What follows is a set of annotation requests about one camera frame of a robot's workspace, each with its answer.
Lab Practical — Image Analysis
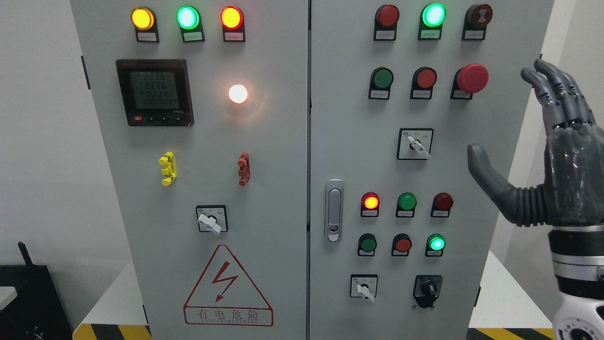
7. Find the black key selector switch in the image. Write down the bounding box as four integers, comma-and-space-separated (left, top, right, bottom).
413, 275, 443, 308

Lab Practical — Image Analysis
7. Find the gray rotary switch left door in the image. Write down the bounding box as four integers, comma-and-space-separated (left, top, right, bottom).
196, 205, 229, 235

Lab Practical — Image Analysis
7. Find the green push button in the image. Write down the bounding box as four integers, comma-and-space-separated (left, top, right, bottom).
357, 233, 377, 256
368, 67, 394, 100

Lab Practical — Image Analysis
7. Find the black box with antenna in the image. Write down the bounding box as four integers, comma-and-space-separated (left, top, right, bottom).
0, 242, 73, 340

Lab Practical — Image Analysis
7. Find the green lit lamp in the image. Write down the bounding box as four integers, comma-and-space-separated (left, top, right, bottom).
417, 2, 446, 41
425, 234, 446, 257

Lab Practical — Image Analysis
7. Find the red push button lower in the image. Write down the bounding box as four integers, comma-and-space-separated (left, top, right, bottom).
391, 234, 412, 257

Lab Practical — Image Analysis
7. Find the silver door latch handle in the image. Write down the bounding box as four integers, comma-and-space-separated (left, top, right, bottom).
324, 178, 344, 242

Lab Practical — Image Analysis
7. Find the red push button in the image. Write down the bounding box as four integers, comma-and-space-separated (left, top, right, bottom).
410, 67, 437, 100
391, 234, 412, 257

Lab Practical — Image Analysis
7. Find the red indicator lamp top left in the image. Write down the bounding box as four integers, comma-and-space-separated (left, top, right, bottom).
220, 6, 245, 42

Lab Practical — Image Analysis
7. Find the red push button upper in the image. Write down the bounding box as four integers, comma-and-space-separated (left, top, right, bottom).
410, 67, 437, 100

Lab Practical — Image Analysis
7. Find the electric hazard warning sticker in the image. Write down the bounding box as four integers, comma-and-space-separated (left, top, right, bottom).
183, 245, 273, 327

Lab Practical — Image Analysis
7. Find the green lit lamp top right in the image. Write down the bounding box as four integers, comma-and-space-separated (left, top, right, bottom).
417, 2, 446, 41

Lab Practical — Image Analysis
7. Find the gray robotic hand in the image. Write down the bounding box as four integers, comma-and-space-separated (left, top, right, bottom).
467, 59, 604, 227

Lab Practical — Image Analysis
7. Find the yellow terminal clip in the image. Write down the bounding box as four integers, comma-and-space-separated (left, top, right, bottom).
158, 151, 177, 187

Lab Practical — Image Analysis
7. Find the white glowing lamp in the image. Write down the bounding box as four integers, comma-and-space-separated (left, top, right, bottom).
228, 84, 249, 105

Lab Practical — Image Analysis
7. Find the green lamp middle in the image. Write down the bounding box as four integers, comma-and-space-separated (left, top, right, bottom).
395, 192, 417, 218

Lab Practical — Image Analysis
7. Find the gray electrical cabinet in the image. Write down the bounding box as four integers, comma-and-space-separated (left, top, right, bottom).
71, 0, 553, 340

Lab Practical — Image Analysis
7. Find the red terminal clip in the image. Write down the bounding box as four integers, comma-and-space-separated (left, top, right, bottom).
237, 152, 251, 187

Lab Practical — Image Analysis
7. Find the green push button upper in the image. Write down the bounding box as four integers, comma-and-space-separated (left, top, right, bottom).
368, 67, 394, 100

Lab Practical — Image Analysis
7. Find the red lamp top right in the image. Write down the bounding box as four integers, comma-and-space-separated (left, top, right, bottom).
373, 4, 400, 41

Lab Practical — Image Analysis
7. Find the green lit lamp lower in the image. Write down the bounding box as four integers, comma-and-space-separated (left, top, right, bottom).
425, 234, 446, 257

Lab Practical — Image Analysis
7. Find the green indicator lamp top left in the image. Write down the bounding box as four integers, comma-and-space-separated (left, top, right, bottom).
176, 6, 205, 43

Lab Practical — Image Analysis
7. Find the red emergency stop button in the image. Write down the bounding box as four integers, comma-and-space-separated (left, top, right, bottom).
450, 63, 489, 100

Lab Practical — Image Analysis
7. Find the red lit lamp middle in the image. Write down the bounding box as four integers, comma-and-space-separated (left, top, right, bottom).
361, 192, 380, 217

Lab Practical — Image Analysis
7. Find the gray rotary switch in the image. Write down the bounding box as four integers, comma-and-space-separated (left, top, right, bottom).
397, 127, 434, 161
350, 274, 379, 303

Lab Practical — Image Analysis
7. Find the green push button lower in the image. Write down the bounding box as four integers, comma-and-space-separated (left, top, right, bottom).
357, 233, 377, 256

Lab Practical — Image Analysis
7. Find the digital power meter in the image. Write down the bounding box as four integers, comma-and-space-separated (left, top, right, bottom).
115, 59, 194, 127

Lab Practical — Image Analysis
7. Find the yellow indicator lamp top left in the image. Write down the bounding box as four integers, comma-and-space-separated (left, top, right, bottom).
130, 7, 159, 43

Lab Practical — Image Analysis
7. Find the dark red buzzer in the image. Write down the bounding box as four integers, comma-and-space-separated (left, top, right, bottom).
461, 4, 493, 41

